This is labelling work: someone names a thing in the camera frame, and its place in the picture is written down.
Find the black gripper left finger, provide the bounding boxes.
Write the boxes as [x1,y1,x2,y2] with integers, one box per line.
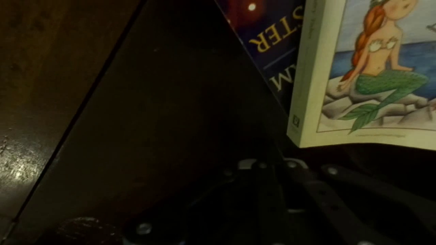
[121,159,275,245]

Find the white fairy tales book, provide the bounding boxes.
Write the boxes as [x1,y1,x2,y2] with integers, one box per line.
[285,0,436,152]

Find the dark wooden secretary desk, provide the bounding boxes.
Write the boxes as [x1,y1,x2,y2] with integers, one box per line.
[0,0,436,245]

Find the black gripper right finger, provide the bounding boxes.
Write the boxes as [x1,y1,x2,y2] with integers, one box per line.
[272,156,436,245]

